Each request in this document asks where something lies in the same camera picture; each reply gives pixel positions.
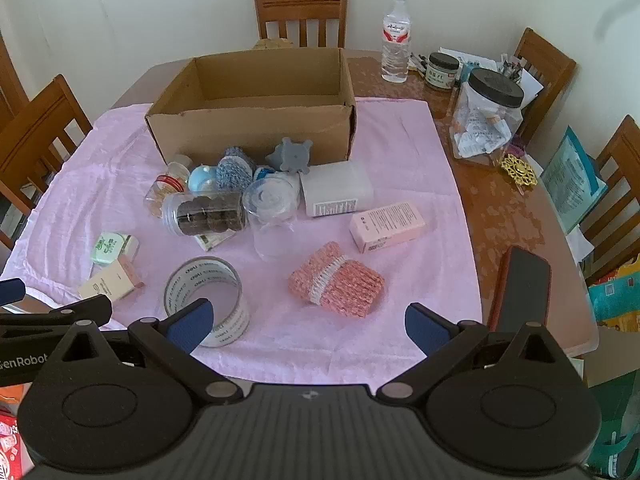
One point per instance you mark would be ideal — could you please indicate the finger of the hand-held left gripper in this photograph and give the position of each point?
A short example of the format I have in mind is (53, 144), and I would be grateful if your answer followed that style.
(10, 291)
(60, 312)

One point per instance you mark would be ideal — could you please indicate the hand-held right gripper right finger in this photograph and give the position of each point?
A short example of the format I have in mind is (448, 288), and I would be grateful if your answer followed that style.
(425, 327)

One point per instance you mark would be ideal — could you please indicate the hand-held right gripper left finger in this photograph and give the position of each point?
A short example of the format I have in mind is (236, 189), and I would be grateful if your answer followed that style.
(192, 327)

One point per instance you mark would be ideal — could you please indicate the clear printed tape roll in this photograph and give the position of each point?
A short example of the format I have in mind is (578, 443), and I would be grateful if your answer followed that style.
(237, 317)

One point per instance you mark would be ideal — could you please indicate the beige and pink small box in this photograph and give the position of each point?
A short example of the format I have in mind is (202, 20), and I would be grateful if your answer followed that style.
(107, 282)

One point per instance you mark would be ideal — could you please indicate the pink knitted cloth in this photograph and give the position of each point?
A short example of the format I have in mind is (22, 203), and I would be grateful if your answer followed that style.
(350, 285)

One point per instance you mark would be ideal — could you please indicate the pink carton box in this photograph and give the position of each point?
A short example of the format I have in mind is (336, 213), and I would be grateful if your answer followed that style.
(385, 222)

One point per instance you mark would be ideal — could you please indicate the clear jar of dark cookies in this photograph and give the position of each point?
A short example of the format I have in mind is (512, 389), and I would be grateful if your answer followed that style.
(205, 215)

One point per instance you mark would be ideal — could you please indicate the clear glass jar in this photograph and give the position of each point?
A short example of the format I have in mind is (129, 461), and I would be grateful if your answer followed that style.
(272, 232)

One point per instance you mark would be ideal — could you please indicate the small jar with red label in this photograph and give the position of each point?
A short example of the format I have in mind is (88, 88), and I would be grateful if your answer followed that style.
(165, 185)

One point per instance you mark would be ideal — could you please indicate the blue and white ball toy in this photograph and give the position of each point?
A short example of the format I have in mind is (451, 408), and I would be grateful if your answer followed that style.
(202, 180)

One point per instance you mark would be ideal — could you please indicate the blue-grey knitted scrubber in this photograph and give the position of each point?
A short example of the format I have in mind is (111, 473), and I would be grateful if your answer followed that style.
(235, 172)

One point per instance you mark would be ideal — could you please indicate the brown cardboard box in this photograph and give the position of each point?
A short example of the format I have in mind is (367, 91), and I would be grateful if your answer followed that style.
(250, 125)

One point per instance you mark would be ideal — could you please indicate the red snack packet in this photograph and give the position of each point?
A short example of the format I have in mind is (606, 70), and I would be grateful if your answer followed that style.
(7, 440)

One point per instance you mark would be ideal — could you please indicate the smartphone in red case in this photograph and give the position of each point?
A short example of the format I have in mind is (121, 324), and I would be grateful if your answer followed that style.
(522, 290)

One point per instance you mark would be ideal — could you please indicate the pink table cloth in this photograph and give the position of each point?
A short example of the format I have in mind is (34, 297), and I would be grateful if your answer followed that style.
(415, 170)

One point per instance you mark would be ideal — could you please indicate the wooden chair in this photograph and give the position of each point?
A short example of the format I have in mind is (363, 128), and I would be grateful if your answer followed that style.
(620, 170)
(45, 120)
(300, 2)
(547, 67)
(7, 85)

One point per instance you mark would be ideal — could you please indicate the gold ornate trivet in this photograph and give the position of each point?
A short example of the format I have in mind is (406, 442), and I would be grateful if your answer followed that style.
(520, 170)

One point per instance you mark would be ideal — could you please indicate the brown cardboard carton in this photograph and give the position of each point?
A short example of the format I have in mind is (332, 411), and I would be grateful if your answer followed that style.
(610, 355)

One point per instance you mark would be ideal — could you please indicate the teal shopping bag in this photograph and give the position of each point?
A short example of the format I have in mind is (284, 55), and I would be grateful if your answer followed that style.
(612, 300)

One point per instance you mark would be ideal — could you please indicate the purple plastic item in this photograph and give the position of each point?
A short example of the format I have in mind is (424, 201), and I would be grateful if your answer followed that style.
(515, 149)

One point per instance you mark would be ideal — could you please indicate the teal booklet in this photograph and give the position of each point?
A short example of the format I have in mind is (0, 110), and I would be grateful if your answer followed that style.
(570, 180)

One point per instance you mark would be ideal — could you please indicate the large clear jar black lid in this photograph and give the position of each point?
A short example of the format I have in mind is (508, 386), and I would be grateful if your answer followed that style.
(480, 125)

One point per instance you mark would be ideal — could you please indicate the green plastic stool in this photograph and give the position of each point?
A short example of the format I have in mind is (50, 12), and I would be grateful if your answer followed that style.
(615, 435)

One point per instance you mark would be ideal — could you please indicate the small dark-lid jar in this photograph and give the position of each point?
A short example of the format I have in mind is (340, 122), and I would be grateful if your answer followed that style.
(442, 77)

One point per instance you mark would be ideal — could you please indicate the black marker pens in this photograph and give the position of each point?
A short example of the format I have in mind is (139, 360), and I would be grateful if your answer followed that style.
(419, 62)

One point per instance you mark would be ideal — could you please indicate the pens in holder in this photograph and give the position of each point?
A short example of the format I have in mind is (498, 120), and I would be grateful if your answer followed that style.
(510, 67)

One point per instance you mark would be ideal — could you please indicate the clear water bottle red label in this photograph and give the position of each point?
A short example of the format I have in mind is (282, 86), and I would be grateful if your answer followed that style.
(396, 55)

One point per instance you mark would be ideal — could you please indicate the beige paper bundle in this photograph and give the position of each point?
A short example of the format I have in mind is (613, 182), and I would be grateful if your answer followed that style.
(272, 43)

